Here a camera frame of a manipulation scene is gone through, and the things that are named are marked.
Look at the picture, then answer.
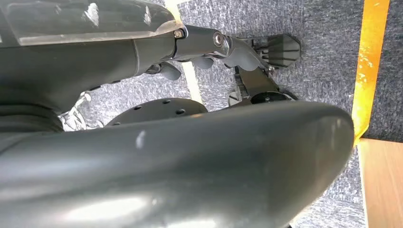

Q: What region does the black robot joint disc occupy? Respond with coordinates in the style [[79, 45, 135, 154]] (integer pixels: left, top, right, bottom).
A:
[[105, 97, 209, 127]]

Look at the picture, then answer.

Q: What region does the white floor tape strip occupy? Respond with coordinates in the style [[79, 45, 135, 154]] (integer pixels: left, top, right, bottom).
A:
[[163, 0, 204, 104]]

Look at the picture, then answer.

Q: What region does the yellow floor tape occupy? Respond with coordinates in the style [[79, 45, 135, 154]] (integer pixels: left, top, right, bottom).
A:
[[351, 0, 391, 148]]

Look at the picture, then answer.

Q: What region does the white cable bundle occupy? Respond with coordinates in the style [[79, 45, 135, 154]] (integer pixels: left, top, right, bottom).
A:
[[58, 91, 105, 132]]

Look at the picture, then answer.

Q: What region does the black robot lower leg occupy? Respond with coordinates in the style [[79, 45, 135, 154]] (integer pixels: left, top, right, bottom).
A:
[[228, 65, 297, 108]]

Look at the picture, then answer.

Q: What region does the robot left arm ribbed sleeve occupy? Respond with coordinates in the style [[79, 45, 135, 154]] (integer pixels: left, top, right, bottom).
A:
[[0, 94, 64, 133]]

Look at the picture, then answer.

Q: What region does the dark grey robot leg shell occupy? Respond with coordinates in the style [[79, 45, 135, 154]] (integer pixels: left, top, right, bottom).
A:
[[0, 100, 355, 228]]

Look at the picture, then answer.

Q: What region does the black ribbed robot foot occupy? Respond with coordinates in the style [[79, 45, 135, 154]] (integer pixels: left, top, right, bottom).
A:
[[242, 33, 302, 69]]

